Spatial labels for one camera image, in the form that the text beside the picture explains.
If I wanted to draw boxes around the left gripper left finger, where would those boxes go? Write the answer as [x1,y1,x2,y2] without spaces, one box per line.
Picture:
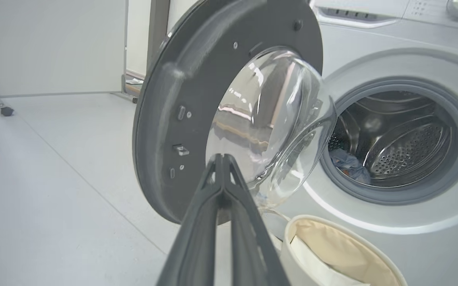
[157,154,225,286]

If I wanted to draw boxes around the blue bear print garment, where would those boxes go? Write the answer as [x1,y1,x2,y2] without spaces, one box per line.
[328,149,371,185]

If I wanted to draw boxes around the steel washer drum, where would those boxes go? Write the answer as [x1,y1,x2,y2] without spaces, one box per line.
[328,91,458,188]

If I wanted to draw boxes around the white canvas laundry basket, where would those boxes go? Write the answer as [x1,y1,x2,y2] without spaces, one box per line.
[261,209,408,286]

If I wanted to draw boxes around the black round glass washer door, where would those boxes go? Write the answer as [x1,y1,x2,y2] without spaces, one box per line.
[132,0,338,225]

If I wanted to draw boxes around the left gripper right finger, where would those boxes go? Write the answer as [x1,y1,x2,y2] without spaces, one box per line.
[223,154,291,286]

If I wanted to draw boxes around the white front-load washing machine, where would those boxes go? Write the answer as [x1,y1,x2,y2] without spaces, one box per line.
[253,0,458,286]

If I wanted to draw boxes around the white detergent drawer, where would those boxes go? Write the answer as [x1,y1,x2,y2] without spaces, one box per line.
[312,0,408,28]

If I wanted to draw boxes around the white partition on casters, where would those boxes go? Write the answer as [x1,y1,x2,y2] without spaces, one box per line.
[0,0,138,119]

